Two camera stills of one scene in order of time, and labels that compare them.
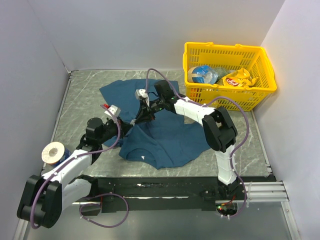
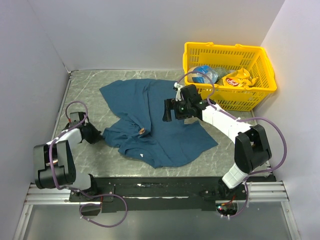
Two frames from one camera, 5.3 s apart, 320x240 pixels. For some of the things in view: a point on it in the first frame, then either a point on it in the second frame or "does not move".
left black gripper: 124,128 → 96,136
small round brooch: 132,122 → 142,131
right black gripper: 144,115 → 170,104
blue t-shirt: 172,136 does not move
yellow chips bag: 240,78 does not move
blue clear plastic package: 202,74 does not move
